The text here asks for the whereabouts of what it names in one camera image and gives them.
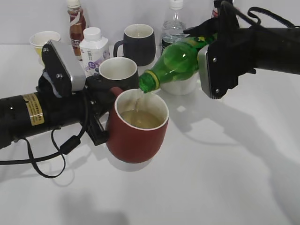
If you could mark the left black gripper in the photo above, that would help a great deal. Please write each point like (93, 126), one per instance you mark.
(83, 107)

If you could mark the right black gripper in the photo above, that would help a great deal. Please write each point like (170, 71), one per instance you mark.
(238, 42)

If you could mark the red ceramic mug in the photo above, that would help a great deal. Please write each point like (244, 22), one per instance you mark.
(132, 144)

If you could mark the green soda bottle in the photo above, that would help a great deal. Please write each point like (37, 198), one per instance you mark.
(178, 62)

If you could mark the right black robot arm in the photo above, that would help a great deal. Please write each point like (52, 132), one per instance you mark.
(258, 39)

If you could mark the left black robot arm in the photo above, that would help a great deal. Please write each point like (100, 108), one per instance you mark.
(22, 116)

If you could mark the yellow paper cup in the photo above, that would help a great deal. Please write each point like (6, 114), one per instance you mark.
(38, 40)

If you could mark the cola bottle red label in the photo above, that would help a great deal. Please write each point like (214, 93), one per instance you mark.
(214, 11)

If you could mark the clear water bottle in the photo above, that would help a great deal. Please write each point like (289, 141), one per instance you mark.
(173, 25)

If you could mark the black front ceramic mug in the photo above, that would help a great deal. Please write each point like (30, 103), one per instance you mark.
(122, 70)

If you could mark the white ceramic mug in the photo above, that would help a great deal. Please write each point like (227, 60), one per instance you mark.
(181, 88)

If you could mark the white yogurt drink bottle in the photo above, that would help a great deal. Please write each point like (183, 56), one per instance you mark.
(94, 50)

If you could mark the dark grey rear mug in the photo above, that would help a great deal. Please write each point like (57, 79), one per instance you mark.
(138, 44)

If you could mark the brown coffee drink bottle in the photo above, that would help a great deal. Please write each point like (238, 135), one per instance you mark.
(77, 24)

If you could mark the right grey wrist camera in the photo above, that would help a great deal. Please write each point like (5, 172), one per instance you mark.
(216, 76)

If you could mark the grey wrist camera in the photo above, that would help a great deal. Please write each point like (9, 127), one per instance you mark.
(62, 69)
(216, 76)

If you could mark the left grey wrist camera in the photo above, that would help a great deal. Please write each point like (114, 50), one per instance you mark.
(62, 69)

